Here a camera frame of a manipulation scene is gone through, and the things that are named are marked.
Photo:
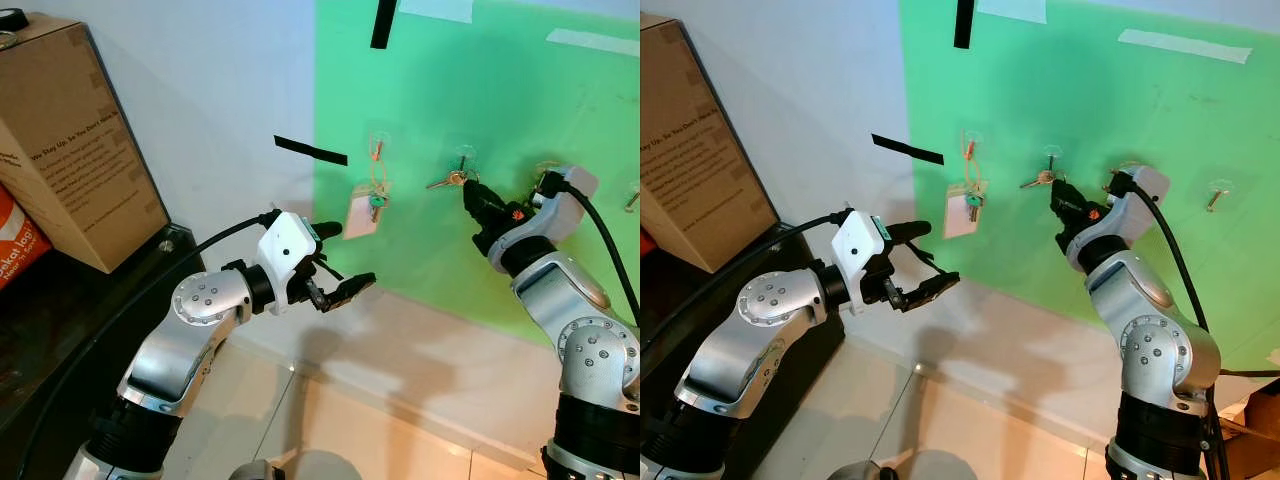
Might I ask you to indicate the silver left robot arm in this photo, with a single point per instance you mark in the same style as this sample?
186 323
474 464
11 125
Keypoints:
740 350
175 350

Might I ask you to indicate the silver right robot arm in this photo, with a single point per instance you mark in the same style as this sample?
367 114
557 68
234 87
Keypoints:
590 350
1165 350

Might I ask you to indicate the keys with paper tag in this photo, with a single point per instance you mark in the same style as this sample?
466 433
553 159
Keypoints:
360 215
960 215

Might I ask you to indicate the long black tape strip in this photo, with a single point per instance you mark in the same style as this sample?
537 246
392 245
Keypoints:
310 151
907 149

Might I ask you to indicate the single silver key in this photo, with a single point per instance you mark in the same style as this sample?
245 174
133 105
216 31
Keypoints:
633 202
1214 201

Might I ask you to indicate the long white tape strip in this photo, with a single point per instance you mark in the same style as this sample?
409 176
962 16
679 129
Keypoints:
595 42
1185 45

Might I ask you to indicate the grey robot leg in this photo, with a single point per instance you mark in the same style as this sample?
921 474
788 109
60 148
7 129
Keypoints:
258 472
855 472

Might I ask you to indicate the short white tape piece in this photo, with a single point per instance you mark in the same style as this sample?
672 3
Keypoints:
1010 10

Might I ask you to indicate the large brown cardboard box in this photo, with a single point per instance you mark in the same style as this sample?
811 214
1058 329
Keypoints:
70 150
700 150

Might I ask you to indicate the short black tape strip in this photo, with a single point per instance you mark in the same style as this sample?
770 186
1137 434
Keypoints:
383 25
964 25

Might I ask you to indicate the brown cardboard box flaps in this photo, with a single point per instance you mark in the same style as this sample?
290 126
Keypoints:
1255 430

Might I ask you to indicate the orange white shopping bag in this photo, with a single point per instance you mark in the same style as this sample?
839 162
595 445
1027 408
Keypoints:
15 250

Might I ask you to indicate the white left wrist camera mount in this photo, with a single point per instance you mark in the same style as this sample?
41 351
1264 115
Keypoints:
855 250
283 250

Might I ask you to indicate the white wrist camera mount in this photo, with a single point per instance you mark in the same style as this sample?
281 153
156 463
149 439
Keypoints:
283 250
855 250
1145 205
570 205

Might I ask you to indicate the clear wall hook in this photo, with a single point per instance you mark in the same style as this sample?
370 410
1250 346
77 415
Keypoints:
634 190
378 140
1050 155
1220 186
971 140
463 155

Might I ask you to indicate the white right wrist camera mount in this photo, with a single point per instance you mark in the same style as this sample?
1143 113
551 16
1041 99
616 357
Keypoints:
570 205
1145 205

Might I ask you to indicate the green wall sheet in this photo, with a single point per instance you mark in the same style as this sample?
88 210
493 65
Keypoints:
1100 100
480 100

